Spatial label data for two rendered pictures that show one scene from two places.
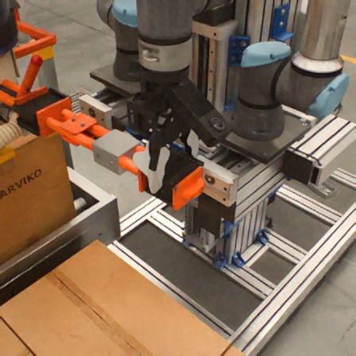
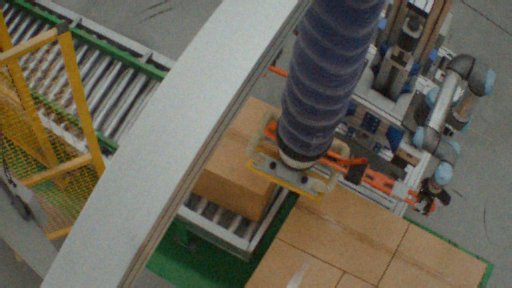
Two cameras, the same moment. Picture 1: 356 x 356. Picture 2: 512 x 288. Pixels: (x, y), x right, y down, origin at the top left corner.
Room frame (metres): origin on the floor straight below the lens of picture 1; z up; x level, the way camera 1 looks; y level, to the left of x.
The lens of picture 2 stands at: (-0.09, 1.11, 3.96)
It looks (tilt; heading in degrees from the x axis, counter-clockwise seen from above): 66 degrees down; 337
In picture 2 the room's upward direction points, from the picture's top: 10 degrees clockwise
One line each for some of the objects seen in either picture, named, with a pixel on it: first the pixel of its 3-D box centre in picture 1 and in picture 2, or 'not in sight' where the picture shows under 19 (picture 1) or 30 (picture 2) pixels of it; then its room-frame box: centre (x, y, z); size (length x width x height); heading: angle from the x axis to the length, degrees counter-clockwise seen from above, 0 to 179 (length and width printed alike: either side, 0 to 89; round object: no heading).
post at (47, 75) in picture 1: (60, 142); not in sight; (1.75, 0.56, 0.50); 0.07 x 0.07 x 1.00; 47
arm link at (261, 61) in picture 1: (265, 71); (436, 102); (1.05, -0.22, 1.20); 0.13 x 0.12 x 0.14; 47
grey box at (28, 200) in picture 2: not in sight; (21, 197); (0.82, 1.64, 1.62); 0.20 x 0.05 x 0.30; 47
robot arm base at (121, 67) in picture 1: (134, 57); not in sight; (1.39, 0.14, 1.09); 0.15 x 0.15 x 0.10
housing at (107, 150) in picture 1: (117, 151); (399, 192); (0.68, 0.11, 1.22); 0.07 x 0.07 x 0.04; 51
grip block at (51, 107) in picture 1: (44, 110); (356, 170); (0.81, 0.28, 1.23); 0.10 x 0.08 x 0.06; 141
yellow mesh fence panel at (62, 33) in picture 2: not in sight; (30, 176); (1.14, 1.70, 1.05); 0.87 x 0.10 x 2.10; 99
